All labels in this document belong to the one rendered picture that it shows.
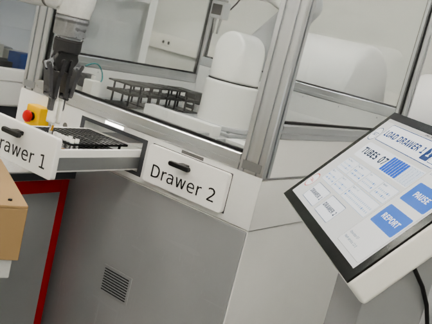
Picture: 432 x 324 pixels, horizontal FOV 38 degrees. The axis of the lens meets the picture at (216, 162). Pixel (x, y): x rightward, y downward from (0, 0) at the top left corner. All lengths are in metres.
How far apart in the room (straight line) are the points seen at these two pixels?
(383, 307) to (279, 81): 0.67
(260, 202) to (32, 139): 0.62
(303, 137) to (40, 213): 0.84
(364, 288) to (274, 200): 0.79
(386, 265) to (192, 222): 0.89
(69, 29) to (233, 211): 0.65
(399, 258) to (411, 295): 0.25
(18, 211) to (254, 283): 0.80
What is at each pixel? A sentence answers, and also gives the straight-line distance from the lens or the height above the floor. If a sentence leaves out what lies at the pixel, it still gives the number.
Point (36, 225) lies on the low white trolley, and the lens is 2.05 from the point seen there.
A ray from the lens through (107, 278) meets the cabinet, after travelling 2.02.
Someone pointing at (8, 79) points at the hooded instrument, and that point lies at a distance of 2.69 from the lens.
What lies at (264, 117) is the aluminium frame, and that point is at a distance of 1.63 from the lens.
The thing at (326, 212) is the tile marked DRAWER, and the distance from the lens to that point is 1.21.
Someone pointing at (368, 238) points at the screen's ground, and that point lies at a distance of 1.04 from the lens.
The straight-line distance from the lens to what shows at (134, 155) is 1.87.
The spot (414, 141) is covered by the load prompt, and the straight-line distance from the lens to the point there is 1.27.
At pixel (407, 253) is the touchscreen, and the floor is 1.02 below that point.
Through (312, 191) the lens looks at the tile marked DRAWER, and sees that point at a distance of 1.34.
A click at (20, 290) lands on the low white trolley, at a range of 2.12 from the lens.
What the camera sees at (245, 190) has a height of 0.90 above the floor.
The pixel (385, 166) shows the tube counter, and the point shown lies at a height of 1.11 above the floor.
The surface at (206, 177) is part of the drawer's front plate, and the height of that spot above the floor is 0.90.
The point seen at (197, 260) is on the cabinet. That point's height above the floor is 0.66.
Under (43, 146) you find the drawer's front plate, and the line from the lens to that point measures 1.67.
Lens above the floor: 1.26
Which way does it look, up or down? 11 degrees down
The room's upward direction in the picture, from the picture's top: 14 degrees clockwise
